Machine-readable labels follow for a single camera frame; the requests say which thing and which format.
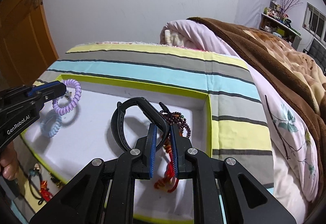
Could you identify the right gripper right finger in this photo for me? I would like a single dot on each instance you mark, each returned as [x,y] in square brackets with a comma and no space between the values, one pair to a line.
[191,163]

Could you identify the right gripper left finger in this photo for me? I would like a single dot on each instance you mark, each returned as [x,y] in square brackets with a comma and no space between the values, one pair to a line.
[138,163]

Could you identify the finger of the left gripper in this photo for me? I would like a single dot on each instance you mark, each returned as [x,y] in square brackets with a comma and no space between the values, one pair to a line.
[46,89]
[50,97]

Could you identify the red knotted cord charm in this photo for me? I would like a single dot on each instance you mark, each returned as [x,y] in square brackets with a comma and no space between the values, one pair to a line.
[169,182]

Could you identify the black fitness band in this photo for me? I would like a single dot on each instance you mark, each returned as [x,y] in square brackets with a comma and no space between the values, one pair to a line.
[121,124]

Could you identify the person's left hand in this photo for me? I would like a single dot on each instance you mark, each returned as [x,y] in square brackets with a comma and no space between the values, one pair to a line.
[9,162]

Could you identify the orange wooden door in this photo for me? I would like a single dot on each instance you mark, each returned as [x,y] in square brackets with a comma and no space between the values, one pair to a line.
[27,48]

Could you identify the striped tablecloth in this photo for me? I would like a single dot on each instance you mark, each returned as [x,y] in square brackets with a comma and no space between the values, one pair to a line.
[71,145]

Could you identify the pink floral duvet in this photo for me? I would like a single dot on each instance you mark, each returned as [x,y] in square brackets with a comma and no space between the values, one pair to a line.
[270,139]

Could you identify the brown fleece blanket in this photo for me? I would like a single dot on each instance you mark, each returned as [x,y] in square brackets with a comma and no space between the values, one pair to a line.
[295,75]

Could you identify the cluttered shelf desk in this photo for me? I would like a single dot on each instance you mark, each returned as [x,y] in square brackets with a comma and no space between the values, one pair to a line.
[274,21]

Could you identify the black quilted chair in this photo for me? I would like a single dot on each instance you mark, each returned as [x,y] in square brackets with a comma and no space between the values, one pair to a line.
[318,53]

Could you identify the purple branch decoration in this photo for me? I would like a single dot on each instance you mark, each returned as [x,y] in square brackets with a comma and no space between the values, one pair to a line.
[286,5]

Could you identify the barred window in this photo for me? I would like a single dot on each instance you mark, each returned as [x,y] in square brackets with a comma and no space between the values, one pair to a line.
[314,23]

